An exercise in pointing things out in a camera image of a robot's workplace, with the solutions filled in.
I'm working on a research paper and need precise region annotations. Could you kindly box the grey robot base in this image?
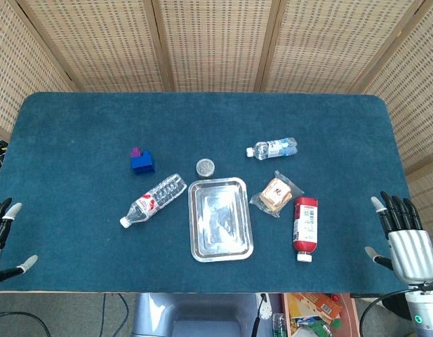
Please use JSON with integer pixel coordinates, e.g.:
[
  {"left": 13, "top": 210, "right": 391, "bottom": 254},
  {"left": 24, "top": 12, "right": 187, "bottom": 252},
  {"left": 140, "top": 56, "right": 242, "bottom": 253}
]
[{"left": 131, "top": 293, "right": 275, "bottom": 337}]

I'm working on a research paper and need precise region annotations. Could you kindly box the blue and purple toy block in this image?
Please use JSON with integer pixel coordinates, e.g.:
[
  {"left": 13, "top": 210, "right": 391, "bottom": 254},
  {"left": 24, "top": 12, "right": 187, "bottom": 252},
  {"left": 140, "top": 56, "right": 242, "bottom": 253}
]
[{"left": 130, "top": 146, "right": 156, "bottom": 175}]

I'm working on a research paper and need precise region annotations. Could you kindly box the blue felt table cloth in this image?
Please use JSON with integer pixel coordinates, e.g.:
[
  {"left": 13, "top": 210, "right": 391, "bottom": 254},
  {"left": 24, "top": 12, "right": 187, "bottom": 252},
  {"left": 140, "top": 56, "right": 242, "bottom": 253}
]
[{"left": 0, "top": 91, "right": 419, "bottom": 294}]

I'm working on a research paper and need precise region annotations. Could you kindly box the red ketchup bottle white cap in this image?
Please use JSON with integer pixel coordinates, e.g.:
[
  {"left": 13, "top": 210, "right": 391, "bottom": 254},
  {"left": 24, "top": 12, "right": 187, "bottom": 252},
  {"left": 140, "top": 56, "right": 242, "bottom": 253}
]
[{"left": 292, "top": 196, "right": 319, "bottom": 263}]

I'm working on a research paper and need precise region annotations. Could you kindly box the small green label bottle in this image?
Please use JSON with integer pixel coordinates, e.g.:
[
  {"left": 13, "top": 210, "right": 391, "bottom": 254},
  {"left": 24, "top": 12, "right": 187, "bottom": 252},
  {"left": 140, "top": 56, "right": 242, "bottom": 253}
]
[{"left": 272, "top": 312, "right": 286, "bottom": 337}]

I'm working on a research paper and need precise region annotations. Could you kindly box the water bottle red white label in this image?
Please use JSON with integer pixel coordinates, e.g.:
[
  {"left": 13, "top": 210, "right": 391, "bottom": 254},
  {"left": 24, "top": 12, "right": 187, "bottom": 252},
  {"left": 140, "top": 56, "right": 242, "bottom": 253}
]
[{"left": 119, "top": 173, "right": 188, "bottom": 230}]

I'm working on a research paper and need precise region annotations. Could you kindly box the woven folding screen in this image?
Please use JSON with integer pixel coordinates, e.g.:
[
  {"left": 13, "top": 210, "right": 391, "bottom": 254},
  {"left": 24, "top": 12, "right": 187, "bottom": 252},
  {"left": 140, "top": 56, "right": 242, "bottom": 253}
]
[{"left": 0, "top": 0, "right": 433, "bottom": 246}]

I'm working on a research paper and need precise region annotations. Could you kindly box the silver metal tray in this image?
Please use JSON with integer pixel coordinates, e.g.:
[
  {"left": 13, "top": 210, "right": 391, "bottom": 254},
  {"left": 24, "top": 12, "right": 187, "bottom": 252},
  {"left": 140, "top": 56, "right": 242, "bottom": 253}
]
[{"left": 187, "top": 177, "right": 255, "bottom": 263}]

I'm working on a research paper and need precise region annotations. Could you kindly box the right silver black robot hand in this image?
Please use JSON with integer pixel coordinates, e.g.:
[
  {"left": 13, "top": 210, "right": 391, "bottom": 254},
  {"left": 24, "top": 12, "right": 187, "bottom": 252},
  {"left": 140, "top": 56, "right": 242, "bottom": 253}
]
[{"left": 364, "top": 191, "right": 433, "bottom": 285}]

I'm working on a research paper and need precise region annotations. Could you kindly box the round grey metal tin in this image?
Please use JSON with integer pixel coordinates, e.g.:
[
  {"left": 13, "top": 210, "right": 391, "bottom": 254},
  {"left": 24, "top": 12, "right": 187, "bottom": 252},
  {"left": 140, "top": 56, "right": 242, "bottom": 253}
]
[{"left": 196, "top": 158, "right": 217, "bottom": 178}]

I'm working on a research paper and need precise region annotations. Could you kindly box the pink box of clutter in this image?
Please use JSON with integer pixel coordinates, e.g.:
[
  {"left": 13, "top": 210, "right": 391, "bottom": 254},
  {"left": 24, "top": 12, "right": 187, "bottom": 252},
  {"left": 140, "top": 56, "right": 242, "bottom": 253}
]
[{"left": 281, "top": 293, "right": 360, "bottom": 337}]

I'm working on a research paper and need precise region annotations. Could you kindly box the bread snack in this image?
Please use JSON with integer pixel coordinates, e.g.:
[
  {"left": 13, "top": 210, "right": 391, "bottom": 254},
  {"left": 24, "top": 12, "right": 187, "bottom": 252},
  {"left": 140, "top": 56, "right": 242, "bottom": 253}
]
[{"left": 249, "top": 170, "right": 305, "bottom": 218}]

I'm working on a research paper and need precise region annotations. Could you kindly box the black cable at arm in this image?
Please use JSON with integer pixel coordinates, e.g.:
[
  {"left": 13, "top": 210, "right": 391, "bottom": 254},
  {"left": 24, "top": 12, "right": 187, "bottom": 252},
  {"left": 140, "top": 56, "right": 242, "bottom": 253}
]
[{"left": 359, "top": 288, "right": 413, "bottom": 337}]

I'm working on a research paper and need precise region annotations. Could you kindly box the water bottle blue white label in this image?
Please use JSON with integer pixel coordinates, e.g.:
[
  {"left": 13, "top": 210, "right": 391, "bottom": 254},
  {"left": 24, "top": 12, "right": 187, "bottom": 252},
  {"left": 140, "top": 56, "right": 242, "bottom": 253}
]
[{"left": 246, "top": 136, "right": 298, "bottom": 161}]

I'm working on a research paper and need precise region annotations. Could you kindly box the black cable on floor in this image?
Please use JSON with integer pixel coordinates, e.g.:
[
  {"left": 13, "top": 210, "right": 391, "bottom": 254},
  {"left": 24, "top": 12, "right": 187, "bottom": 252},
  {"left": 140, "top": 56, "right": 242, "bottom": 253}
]
[{"left": 0, "top": 293, "right": 130, "bottom": 337}]

